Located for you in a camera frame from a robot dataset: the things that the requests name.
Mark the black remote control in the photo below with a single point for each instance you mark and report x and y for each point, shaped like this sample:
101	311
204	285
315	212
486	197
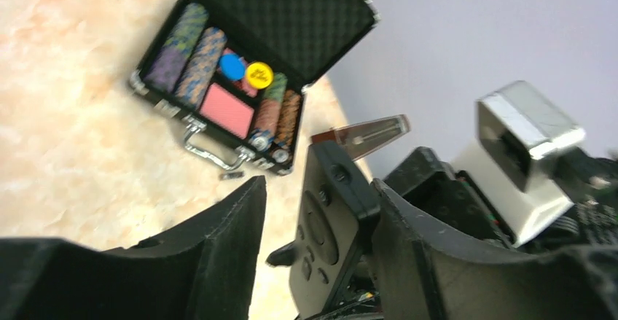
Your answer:
338	211

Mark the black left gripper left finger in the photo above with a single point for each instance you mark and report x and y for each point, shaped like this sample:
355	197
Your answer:
202	268

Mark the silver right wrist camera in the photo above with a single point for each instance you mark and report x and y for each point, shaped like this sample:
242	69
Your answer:
525	133

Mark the red playing card deck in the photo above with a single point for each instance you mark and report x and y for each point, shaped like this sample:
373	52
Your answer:
227	111

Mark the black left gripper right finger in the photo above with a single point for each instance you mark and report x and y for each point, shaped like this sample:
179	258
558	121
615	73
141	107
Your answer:
426	269

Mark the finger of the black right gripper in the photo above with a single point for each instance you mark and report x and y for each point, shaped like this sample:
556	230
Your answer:
284	256

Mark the yellow big blind chip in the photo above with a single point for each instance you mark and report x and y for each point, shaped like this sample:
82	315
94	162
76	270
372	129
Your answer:
259	75

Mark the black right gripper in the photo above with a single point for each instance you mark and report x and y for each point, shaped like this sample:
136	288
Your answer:
456	199

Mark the blue round chip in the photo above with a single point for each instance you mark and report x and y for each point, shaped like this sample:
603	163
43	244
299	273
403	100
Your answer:
232	66

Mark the orange black chip stack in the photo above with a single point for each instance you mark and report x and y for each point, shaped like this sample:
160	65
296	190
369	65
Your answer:
282	142

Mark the black poker chip case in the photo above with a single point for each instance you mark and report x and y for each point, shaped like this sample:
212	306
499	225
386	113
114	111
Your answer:
302	39

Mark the brown metronome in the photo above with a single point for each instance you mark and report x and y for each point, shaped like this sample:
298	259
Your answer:
364	138

